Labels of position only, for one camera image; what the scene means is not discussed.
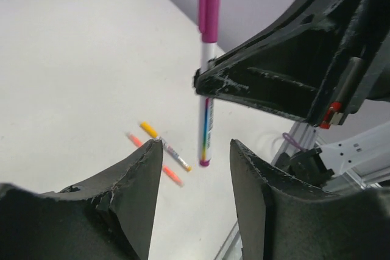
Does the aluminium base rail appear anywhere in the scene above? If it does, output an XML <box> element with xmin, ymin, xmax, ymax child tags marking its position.
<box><xmin>217</xmin><ymin>124</ymin><xmax>389</xmax><ymax>259</ymax></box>

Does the purple pen cap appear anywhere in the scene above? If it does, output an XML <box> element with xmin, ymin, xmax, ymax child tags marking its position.
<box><xmin>197</xmin><ymin>0</ymin><xmax>220</xmax><ymax>43</ymax></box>

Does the white marker yellow end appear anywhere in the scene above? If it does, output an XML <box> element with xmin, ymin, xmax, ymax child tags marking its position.
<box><xmin>140</xmin><ymin>122</ymin><xmax>192</xmax><ymax>172</ymax></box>

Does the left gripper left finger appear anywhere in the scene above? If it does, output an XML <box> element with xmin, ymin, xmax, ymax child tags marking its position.
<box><xmin>1</xmin><ymin>140</ymin><xmax>163</xmax><ymax>259</ymax></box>

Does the white pen purple end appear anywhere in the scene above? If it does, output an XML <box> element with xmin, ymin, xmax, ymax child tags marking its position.
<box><xmin>198</xmin><ymin>43</ymin><xmax>216</xmax><ymax>167</ymax></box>

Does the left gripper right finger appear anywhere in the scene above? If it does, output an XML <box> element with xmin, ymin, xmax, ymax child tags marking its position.
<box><xmin>230</xmin><ymin>139</ymin><xmax>389</xmax><ymax>259</ymax></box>

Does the orange highlighter pen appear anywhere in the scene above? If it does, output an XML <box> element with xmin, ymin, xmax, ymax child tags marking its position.
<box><xmin>125</xmin><ymin>132</ymin><xmax>184</xmax><ymax>188</ymax></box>

